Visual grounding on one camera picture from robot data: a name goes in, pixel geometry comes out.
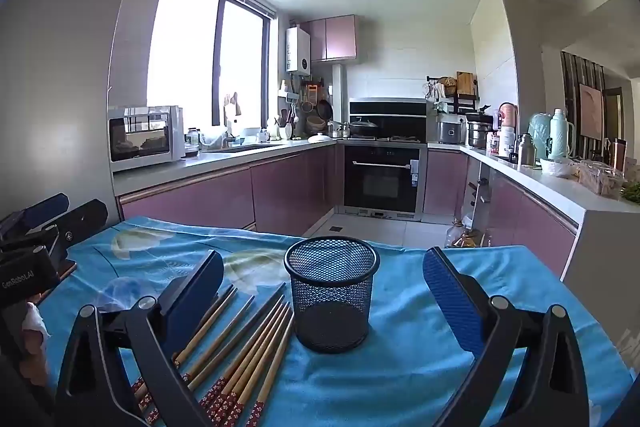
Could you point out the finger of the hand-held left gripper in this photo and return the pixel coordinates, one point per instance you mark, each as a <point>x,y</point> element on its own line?
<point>82,217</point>
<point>40,209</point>

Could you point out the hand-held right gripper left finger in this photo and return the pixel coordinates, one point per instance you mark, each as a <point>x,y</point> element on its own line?
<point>200,287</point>

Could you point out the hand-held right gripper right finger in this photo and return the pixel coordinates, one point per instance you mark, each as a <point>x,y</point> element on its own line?
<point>450,302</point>

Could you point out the bunch of wooden chopsticks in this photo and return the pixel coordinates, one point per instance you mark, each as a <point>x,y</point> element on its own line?
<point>260,347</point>

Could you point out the black mesh pen holder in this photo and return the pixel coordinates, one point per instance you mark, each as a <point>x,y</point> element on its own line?
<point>332,307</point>

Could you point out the person's left hand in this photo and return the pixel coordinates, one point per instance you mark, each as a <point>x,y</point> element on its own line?
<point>36,347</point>

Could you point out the clear plastic bottle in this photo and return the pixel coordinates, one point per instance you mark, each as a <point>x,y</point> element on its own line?
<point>454,234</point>

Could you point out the white microwave oven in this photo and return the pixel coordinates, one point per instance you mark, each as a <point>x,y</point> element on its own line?
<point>145,142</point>

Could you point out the blue floral tablecloth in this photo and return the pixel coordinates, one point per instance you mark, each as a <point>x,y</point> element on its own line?
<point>390,382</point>

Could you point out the pink base cabinet run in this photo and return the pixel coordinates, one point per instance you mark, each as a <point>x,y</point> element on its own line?
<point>520,222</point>
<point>280,192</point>

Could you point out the grey refrigerator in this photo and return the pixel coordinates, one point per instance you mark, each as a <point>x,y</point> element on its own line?
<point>65,82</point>

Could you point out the glass jar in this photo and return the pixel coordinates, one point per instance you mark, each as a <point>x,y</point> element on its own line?
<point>192,137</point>

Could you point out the black built-in oven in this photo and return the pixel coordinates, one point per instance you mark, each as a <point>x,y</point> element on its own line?
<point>382,182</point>

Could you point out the kitchen sink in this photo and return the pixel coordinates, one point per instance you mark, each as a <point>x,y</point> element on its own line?
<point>240,148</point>

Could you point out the steel flask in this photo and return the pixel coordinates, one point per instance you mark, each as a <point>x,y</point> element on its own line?
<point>525,152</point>

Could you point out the steel stockpot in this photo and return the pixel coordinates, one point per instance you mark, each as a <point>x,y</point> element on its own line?
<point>478,134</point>

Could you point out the white plastic container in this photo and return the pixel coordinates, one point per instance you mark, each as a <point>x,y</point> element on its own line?
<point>506,141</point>

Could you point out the white bowl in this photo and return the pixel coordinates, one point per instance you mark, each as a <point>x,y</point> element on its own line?
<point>556,168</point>

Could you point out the silver rice cooker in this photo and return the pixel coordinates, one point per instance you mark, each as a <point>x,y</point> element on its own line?
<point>451,130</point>

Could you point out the white utensil holder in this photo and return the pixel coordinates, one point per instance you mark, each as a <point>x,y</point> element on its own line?
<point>285,131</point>

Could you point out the white pot lid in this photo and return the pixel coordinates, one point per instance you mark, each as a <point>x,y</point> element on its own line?
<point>318,138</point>

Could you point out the clear plastic container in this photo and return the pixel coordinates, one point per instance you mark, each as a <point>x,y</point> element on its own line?
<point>600,179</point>

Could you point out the kitchen window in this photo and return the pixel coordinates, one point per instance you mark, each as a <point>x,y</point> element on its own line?
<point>185,52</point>

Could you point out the pink thermos pot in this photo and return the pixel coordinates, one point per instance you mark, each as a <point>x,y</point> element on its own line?
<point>507,114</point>

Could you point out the black wok with lid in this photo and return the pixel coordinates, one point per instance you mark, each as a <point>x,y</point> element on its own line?
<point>362,125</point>

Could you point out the bamboo basket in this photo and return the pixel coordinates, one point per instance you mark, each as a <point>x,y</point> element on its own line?
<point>315,124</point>

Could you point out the mint green thermos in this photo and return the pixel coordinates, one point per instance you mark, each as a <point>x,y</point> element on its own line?
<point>558,134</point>

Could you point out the black range hood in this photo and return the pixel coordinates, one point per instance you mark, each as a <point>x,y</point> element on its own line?
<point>387,109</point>

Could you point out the small steel pot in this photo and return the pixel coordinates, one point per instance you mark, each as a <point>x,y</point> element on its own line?
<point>337,130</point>

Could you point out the green leafy vegetables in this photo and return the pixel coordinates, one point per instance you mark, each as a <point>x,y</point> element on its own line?
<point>632,193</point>

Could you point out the hanging black frying pan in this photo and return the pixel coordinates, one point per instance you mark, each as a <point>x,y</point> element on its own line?
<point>325,109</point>

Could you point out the wooden cutting board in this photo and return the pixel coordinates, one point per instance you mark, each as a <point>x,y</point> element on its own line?
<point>465,83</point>

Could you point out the brown tumbler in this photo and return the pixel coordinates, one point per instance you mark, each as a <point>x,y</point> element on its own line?
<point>617,154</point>

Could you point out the orange grater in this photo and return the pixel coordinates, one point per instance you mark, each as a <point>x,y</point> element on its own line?
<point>313,93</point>

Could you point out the white water heater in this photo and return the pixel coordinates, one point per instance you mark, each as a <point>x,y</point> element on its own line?
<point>298,52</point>

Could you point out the black wall shelf rack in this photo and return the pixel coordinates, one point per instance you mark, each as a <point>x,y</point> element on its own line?
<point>462,104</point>

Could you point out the wall picture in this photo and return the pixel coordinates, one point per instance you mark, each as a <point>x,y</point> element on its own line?
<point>591,104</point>

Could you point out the pink wall cabinet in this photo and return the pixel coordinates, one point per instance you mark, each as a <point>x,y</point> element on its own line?
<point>332,39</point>

